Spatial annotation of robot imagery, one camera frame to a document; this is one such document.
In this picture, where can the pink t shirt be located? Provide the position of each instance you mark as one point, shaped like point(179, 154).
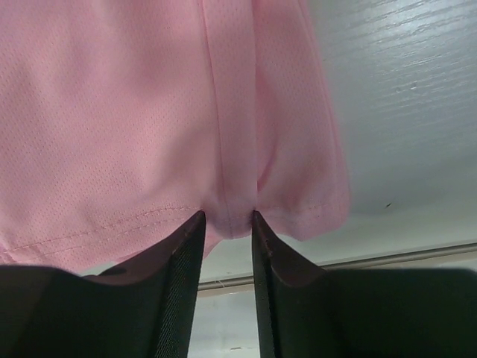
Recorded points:
point(121, 119)

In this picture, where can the aluminium rail at table edge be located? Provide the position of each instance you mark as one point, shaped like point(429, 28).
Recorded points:
point(461, 256)

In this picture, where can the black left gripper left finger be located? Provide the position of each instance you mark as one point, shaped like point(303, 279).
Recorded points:
point(142, 307)

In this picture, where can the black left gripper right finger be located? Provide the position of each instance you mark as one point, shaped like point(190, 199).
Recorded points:
point(304, 310)

